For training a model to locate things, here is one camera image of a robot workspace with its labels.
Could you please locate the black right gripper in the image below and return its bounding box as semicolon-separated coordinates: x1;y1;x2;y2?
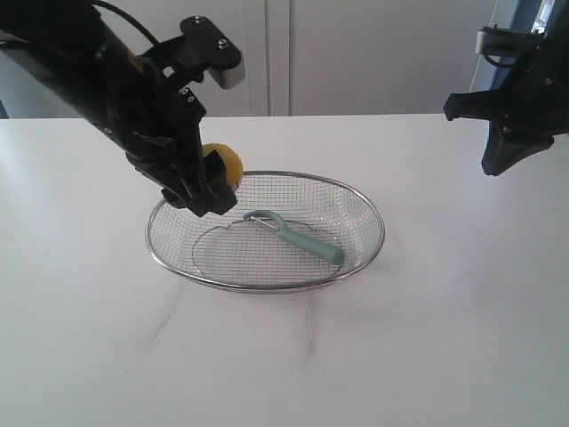
443;44;568;176

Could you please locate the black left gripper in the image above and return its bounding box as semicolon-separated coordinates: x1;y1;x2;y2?
101;75;236;217

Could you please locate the yellow lemon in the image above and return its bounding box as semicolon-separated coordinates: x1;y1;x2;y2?
202;143;244;191

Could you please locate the teal handled peeler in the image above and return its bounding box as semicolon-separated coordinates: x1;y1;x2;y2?
243;210;345;265

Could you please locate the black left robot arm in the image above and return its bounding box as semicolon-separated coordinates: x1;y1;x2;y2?
1;1;244;216

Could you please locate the oval wire mesh basket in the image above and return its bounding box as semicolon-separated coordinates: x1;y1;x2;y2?
145;171;385;294

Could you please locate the black right camera cable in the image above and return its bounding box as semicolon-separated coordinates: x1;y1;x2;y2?
483;44;517;68

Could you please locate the black camera cable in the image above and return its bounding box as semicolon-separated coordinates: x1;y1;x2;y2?
483;44;517;68
91;0;164;48

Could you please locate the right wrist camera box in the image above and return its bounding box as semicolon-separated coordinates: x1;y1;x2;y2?
475;27;544;58

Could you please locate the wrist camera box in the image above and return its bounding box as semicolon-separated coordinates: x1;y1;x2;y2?
475;27;544;58
177;15;245;90

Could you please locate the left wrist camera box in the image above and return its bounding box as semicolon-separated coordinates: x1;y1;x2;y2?
177;15;245;90

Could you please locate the black left camera cable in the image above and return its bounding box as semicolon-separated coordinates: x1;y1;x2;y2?
91;0;164;48

